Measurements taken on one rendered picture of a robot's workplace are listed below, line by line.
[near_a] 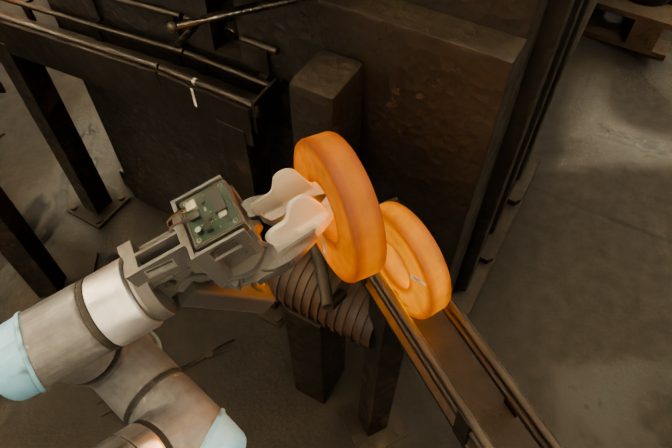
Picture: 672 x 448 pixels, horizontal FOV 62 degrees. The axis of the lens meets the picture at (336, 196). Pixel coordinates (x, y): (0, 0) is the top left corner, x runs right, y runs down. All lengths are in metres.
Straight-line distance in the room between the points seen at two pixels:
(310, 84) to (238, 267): 0.35
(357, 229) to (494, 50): 0.37
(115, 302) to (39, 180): 1.44
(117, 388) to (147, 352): 0.04
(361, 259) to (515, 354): 1.02
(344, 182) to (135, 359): 0.29
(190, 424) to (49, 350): 0.15
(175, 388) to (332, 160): 0.28
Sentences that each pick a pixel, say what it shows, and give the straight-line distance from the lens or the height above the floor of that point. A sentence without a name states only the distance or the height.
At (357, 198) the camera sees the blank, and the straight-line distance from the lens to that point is 0.50.
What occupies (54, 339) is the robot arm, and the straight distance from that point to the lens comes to 0.57.
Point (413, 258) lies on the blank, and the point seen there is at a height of 0.77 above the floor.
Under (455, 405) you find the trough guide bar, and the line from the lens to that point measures 0.67.
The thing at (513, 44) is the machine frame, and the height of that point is 0.87.
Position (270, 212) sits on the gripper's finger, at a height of 0.88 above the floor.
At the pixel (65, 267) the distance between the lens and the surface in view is 1.71.
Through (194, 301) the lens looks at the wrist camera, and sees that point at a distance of 0.56.
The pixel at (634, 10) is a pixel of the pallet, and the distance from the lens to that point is 2.42.
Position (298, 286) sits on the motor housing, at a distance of 0.93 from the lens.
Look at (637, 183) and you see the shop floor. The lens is 1.96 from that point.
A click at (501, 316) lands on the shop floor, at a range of 1.54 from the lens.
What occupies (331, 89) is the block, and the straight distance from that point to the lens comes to 0.80.
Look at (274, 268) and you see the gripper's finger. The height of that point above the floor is 0.87.
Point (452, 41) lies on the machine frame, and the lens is 0.78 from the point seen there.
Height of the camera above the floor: 1.32
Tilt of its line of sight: 51 degrees down
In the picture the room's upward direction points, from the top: straight up
